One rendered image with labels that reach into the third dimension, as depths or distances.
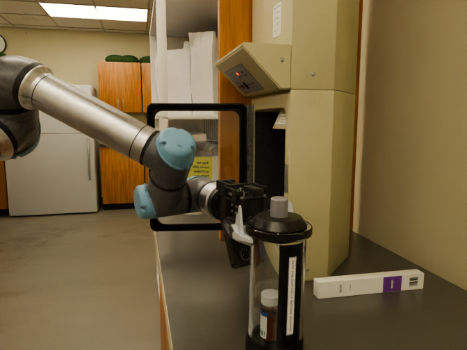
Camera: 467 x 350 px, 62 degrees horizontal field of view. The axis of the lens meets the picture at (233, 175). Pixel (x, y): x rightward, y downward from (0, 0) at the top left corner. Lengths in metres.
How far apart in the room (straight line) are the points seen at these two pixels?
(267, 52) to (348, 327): 0.60
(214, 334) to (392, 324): 0.35
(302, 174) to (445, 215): 0.41
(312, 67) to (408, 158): 0.47
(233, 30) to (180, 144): 0.64
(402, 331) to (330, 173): 0.37
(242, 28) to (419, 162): 0.66
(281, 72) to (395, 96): 0.50
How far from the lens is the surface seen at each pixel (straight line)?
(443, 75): 1.18
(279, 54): 0.92
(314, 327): 0.83
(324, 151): 0.96
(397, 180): 1.31
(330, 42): 0.98
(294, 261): 0.62
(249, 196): 0.71
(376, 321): 0.88
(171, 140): 0.73
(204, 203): 0.81
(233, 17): 1.30
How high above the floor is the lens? 1.34
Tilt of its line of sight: 8 degrees down
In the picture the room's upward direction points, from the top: straight up
